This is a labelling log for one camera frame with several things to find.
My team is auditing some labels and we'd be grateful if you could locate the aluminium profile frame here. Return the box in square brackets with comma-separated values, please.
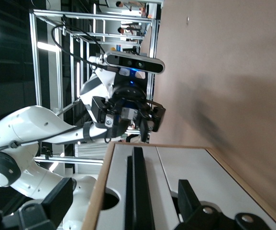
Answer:
[28, 9, 162, 166]

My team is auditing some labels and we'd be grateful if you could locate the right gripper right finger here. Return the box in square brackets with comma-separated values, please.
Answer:
[173, 179, 225, 230]

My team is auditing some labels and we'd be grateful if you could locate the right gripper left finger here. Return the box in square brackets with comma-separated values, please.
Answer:
[18, 176, 74, 230]

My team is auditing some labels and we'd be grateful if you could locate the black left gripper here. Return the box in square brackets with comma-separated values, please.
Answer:
[90, 80, 166, 145]

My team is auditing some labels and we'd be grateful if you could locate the person in white shirt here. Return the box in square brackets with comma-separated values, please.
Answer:
[117, 26, 141, 37]
[115, 0, 141, 12]

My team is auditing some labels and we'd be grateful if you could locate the white drawer with black handle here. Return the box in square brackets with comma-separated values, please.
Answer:
[95, 144, 177, 230]

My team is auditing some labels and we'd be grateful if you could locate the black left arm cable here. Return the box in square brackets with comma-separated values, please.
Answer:
[0, 22, 110, 153]

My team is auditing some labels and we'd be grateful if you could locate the wooden drawer cabinet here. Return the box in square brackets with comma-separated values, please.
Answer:
[81, 141, 276, 230]

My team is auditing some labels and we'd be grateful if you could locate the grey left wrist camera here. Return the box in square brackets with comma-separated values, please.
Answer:
[103, 51, 166, 76]

